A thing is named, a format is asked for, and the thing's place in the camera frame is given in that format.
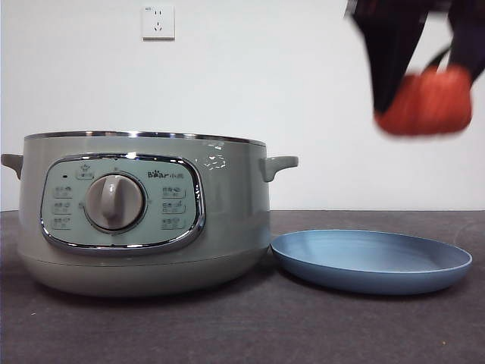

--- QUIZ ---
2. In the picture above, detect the white wall socket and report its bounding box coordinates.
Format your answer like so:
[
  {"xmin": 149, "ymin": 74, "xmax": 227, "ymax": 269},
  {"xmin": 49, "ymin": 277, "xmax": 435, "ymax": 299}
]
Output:
[{"xmin": 142, "ymin": 5, "xmax": 177, "ymax": 42}]

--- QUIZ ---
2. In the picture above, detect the blue round plate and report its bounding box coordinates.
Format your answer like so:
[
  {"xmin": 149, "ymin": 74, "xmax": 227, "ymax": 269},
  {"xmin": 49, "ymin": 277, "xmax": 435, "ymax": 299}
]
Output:
[{"xmin": 269, "ymin": 228, "xmax": 474, "ymax": 297}]

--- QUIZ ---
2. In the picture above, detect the grey-green electric steamer pot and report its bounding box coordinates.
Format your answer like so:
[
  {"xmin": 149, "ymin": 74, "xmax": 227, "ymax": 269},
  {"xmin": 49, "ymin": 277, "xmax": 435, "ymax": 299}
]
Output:
[{"xmin": 0, "ymin": 130, "xmax": 299, "ymax": 298}]

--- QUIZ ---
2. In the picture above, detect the orange pumpkin with green stem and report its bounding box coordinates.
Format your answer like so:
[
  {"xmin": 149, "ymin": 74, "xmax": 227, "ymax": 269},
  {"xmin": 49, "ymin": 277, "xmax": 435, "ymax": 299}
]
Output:
[{"xmin": 373, "ymin": 49, "xmax": 474, "ymax": 137}]

